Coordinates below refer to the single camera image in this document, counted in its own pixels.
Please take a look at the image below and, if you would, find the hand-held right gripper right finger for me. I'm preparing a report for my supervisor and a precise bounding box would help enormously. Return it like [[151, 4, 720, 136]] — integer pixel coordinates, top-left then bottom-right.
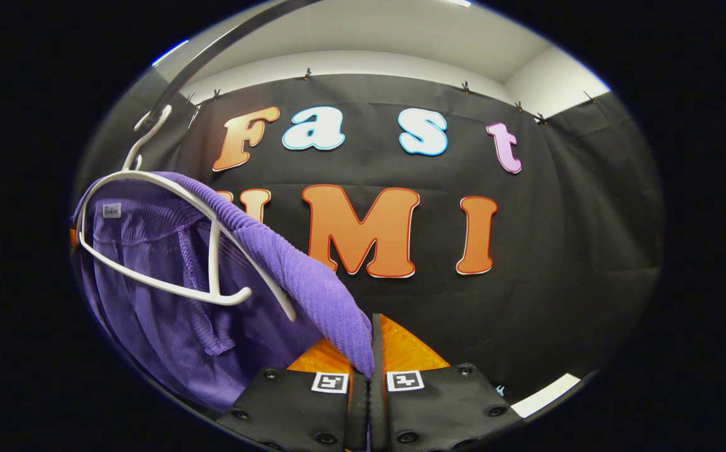
[[369, 313, 521, 452]]

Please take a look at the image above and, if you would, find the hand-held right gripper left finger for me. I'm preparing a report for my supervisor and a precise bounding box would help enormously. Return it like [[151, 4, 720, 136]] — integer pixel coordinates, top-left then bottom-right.
[[218, 338, 370, 452]]

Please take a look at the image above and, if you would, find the purple ribbed jacket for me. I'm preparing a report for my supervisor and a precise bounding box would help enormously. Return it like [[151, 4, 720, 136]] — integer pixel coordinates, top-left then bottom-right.
[[71, 171, 376, 415]]

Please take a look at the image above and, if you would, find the white plastic hanger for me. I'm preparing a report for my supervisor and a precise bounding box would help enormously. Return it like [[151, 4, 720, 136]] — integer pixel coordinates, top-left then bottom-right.
[[77, 104, 298, 323]]

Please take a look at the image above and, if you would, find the black clothes rack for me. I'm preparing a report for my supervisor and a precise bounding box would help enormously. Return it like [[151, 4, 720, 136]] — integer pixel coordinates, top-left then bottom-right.
[[148, 0, 316, 127]]

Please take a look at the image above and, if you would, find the black backdrop cloth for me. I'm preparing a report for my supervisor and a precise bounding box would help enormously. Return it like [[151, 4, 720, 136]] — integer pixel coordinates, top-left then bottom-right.
[[74, 73, 664, 404]]

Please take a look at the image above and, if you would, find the row of backdrop clips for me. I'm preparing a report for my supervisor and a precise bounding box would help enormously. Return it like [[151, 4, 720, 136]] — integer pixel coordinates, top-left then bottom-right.
[[184, 68, 597, 125]]

